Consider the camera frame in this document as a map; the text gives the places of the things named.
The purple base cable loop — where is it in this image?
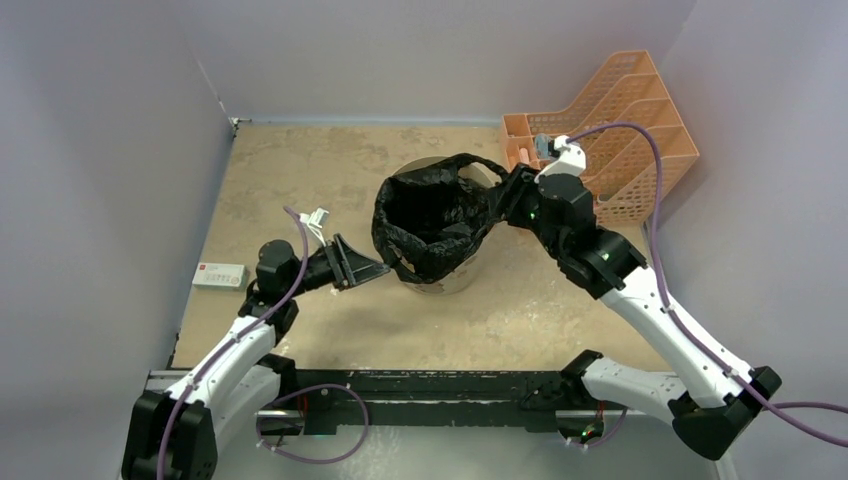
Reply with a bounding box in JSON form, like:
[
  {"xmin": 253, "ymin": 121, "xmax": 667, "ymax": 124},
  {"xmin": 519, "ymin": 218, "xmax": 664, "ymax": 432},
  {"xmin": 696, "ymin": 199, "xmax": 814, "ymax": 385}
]
[{"xmin": 255, "ymin": 382, "xmax": 371, "ymax": 466}]

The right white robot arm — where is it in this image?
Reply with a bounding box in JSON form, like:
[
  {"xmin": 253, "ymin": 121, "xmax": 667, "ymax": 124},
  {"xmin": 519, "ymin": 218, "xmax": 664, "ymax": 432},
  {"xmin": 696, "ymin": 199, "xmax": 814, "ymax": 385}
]
[{"xmin": 488, "ymin": 166, "xmax": 782, "ymax": 460}]

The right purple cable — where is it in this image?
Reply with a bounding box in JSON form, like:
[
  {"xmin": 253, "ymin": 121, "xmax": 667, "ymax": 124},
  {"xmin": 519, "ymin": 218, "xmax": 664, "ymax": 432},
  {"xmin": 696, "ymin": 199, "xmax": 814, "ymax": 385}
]
[{"xmin": 566, "ymin": 121, "xmax": 848, "ymax": 449}]

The white small box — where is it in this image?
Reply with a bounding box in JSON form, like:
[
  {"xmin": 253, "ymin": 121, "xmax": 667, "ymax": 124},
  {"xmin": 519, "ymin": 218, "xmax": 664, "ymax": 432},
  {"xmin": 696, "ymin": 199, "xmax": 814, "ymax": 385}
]
[{"xmin": 192, "ymin": 262, "xmax": 249, "ymax": 291}]

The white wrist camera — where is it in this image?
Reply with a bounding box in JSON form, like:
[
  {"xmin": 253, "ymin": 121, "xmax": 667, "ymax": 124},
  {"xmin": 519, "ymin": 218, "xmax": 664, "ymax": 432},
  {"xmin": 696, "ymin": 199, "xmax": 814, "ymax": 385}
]
[
  {"xmin": 299, "ymin": 207, "xmax": 330, "ymax": 246},
  {"xmin": 534, "ymin": 135, "xmax": 587, "ymax": 184}
]

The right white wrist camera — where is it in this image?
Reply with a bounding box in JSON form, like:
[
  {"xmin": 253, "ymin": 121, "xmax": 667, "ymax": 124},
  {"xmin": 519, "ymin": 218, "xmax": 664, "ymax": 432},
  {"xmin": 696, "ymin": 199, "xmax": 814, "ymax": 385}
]
[{"xmin": 534, "ymin": 135, "xmax": 587, "ymax": 184}]

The black plastic trash bag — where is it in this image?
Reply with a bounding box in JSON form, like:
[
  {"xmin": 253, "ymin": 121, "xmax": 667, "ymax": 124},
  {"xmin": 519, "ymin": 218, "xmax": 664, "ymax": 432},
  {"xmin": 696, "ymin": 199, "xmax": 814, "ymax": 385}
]
[{"xmin": 371, "ymin": 153, "xmax": 508, "ymax": 285}]

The beige round trash bin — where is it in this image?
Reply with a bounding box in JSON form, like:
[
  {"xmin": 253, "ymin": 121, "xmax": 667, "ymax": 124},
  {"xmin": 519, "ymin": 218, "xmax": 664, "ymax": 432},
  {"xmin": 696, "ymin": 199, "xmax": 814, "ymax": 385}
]
[{"xmin": 396, "ymin": 156, "xmax": 497, "ymax": 296}]

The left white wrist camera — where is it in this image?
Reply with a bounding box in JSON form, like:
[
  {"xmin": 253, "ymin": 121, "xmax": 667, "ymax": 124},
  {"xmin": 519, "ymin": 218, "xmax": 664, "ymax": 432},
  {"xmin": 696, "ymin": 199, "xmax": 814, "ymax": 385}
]
[{"xmin": 299, "ymin": 207, "xmax": 330, "ymax": 246}]

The teal packet in organizer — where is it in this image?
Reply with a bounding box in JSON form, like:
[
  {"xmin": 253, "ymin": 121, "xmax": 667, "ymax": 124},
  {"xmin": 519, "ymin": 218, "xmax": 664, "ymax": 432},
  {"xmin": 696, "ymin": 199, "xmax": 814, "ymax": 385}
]
[{"xmin": 533, "ymin": 133, "xmax": 552, "ymax": 160}]

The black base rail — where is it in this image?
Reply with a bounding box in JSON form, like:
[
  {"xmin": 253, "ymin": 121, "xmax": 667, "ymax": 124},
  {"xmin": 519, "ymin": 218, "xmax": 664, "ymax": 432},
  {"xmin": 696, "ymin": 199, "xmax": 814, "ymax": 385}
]
[{"xmin": 251, "ymin": 369, "xmax": 627, "ymax": 435}]

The orange plastic file organizer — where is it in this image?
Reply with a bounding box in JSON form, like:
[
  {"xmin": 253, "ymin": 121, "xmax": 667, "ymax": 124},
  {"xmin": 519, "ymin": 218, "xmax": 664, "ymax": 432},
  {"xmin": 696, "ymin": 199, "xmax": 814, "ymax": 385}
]
[{"xmin": 500, "ymin": 50, "xmax": 699, "ymax": 227}]

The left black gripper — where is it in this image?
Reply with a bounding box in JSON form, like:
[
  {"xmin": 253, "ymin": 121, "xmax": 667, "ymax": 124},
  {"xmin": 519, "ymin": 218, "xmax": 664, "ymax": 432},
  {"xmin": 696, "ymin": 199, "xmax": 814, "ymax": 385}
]
[{"xmin": 284, "ymin": 233, "xmax": 388, "ymax": 299}]

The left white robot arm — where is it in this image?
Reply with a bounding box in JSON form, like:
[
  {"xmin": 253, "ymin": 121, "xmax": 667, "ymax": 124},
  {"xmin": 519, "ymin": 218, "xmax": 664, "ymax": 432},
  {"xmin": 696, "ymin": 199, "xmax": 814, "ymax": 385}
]
[{"xmin": 120, "ymin": 234, "xmax": 390, "ymax": 479}]

